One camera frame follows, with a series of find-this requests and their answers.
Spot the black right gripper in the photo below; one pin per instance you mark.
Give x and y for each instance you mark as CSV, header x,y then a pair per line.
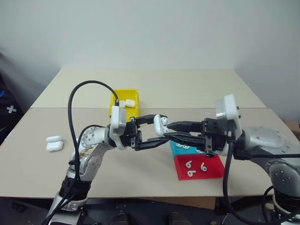
x,y
213,138

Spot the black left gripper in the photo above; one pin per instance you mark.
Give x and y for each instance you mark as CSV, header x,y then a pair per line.
x,y
131,131

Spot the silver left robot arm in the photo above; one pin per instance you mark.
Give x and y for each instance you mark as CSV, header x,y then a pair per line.
x,y
91,150

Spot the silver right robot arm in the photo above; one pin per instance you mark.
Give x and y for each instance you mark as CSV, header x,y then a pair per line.
x,y
264,140

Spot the yellow plastic bin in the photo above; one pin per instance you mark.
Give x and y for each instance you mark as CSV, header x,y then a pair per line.
x,y
122,93

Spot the brown cardboard piece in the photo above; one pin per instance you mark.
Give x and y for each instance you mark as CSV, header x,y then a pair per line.
x,y
292,126

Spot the blue plastic tray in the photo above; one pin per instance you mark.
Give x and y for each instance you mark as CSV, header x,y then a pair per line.
x,y
173,150

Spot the red plastic tray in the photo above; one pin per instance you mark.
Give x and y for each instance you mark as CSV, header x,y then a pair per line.
x,y
211,171

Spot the dark rounded shape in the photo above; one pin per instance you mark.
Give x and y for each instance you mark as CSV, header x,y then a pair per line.
x,y
120,219
178,219

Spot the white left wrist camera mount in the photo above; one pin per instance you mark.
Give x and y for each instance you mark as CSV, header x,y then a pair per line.
x,y
117,117

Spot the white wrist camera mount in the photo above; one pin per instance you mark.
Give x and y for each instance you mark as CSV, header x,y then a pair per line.
x,y
117,117
230,110

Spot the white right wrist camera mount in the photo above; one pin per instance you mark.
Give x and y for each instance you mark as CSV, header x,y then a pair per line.
x,y
230,110

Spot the black table frame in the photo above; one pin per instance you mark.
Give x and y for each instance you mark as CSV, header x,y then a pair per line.
x,y
234,207

